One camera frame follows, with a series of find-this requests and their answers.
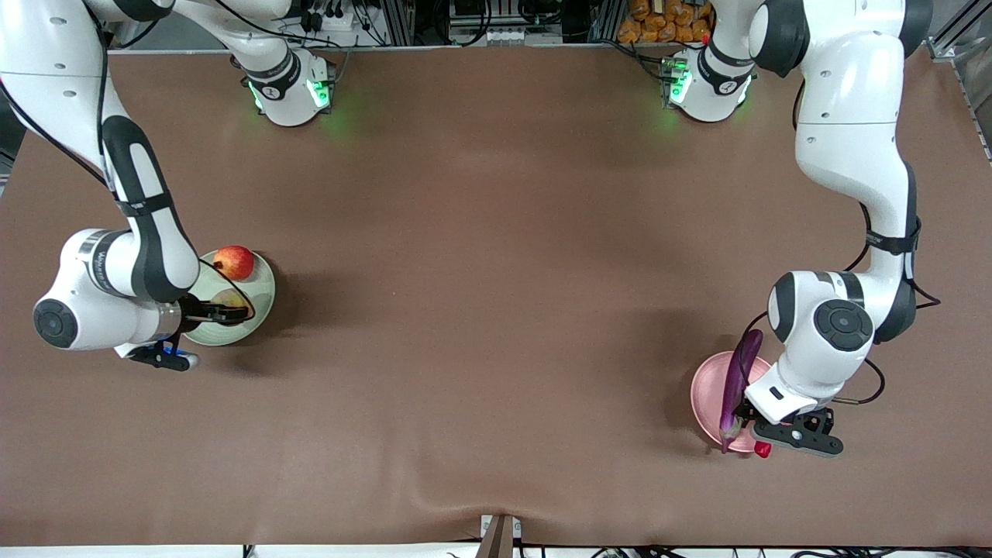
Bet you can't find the red apple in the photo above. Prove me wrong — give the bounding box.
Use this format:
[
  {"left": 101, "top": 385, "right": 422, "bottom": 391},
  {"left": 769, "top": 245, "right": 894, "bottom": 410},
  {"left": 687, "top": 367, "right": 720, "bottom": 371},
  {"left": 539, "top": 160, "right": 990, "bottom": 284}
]
[{"left": 213, "top": 245, "right": 256, "bottom": 282}]

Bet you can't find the long purple eggplant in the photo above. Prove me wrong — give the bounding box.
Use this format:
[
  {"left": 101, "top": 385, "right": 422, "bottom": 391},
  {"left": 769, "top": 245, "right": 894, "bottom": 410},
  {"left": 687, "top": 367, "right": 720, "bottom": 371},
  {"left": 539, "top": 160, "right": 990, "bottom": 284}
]
[{"left": 718, "top": 329, "right": 764, "bottom": 454}]

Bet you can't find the pale green round plate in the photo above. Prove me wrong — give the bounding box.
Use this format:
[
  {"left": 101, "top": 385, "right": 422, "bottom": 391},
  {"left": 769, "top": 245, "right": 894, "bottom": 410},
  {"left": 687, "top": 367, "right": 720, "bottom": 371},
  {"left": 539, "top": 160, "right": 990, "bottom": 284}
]
[{"left": 182, "top": 250, "right": 277, "bottom": 347}]

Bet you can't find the pink round plate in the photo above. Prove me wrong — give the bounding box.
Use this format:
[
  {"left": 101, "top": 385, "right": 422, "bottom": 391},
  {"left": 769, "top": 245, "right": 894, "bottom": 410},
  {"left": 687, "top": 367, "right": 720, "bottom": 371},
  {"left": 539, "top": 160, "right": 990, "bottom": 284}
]
[{"left": 690, "top": 350, "right": 776, "bottom": 454}]

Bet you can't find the brown table mat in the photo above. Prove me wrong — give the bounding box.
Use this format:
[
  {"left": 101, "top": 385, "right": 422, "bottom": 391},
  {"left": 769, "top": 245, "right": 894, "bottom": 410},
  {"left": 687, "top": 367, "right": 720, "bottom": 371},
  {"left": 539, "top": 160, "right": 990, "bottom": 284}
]
[{"left": 0, "top": 43, "right": 992, "bottom": 547}]

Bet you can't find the white power strip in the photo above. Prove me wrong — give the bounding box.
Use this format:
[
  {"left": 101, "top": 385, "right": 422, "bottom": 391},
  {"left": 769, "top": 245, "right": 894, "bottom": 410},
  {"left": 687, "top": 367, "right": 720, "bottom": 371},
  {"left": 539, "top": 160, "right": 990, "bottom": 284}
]
[{"left": 298, "top": 0, "right": 373, "bottom": 38}]

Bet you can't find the orange packets pile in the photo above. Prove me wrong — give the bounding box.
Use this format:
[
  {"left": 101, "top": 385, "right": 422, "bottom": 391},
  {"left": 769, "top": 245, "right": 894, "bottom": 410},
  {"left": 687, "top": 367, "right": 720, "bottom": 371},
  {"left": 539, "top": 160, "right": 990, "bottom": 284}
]
[{"left": 618, "top": 0, "right": 714, "bottom": 44}]

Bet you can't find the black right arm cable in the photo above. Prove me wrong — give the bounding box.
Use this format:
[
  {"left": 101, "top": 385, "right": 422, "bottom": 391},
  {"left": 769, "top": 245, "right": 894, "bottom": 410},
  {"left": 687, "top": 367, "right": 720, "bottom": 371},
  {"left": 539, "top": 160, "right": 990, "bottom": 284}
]
[{"left": 0, "top": 0, "right": 257, "bottom": 322}]

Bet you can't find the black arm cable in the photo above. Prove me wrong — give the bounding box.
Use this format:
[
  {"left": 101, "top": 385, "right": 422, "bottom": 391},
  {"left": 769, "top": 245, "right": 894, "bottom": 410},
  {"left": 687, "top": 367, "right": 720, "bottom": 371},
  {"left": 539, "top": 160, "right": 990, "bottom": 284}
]
[
  {"left": 744, "top": 77, "right": 942, "bottom": 408},
  {"left": 0, "top": 0, "right": 257, "bottom": 322}
]

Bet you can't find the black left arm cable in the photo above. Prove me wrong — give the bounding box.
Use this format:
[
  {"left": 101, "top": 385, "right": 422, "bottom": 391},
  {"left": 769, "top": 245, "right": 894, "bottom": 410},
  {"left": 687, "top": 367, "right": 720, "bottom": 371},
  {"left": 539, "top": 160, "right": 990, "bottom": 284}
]
[{"left": 744, "top": 77, "right": 942, "bottom": 408}]

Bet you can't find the brown stand post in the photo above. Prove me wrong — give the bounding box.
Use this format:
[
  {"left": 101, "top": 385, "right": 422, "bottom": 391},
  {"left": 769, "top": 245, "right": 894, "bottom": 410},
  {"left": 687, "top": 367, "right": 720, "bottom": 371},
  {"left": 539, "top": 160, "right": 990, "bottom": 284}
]
[{"left": 475, "top": 514, "right": 522, "bottom": 558}]

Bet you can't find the aluminium frame post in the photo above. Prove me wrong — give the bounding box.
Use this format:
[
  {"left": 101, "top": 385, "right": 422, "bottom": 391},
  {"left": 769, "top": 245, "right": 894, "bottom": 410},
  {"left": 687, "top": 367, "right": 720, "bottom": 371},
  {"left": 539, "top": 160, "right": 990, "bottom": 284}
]
[{"left": 378, "top": 0, "right": 417, "bottom": 46}]

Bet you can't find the aluminium frame corner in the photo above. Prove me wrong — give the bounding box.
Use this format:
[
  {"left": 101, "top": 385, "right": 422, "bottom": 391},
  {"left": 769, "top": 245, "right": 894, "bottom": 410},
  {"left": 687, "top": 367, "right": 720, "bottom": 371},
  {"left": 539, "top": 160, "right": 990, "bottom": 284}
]
[{"left": 928, "top": 12, "right": 992, "bottom": 61}]

